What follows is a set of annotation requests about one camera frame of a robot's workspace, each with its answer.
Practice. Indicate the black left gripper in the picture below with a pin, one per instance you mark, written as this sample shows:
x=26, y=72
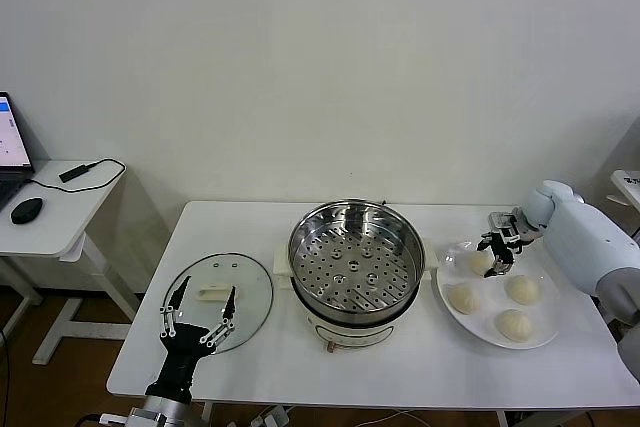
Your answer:
x=182, y=347

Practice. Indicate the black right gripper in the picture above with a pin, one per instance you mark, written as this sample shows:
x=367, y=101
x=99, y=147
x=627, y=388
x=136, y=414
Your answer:
x=525, y=238

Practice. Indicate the white steamed baozi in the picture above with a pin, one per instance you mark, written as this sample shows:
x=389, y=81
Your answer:
x=523, y=289
x=463, y=298
x=514, y=323
x=477, y=263

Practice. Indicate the round glass lid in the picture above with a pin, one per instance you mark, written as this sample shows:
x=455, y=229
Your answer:
x=250, y=297

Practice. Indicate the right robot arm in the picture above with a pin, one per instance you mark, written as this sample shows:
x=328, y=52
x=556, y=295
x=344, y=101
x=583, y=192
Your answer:
x=590, y=247

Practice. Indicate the stainless steel steamer basket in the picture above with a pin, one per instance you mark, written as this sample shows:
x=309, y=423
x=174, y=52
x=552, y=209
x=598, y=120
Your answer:
x=350, y=267

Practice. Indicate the stainless steel steamer pot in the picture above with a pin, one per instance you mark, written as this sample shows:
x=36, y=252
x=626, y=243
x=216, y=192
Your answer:
x=350, y=332

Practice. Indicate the white round plate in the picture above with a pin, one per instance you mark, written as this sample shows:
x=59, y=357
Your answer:
x=480, y=332

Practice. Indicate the white table leg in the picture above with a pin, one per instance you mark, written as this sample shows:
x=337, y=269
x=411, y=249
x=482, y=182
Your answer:
x=209, y=414
x=500, y=418

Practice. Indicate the white side desk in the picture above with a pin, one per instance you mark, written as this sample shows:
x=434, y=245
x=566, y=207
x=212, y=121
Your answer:
x=70, y=317

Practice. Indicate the white power strip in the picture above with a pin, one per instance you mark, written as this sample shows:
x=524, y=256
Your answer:
x=272, y=417

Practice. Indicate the black rectangular adapter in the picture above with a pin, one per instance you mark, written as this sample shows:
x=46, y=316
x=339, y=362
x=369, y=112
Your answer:
x=75, y=173

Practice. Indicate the black computer mouse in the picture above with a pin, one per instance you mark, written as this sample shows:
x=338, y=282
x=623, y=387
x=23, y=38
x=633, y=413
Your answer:
x=26, y=210

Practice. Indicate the black laptop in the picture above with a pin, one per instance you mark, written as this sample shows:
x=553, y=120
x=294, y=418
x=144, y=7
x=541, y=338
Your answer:
x=12, y=147

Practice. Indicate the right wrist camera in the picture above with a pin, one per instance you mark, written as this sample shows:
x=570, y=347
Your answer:
x=505, y=224

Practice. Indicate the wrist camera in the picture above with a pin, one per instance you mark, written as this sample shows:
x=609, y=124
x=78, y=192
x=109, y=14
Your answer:
x=115, y=418
x=505, y=224

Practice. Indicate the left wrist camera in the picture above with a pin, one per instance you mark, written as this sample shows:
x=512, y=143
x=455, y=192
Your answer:
x=115, y=418

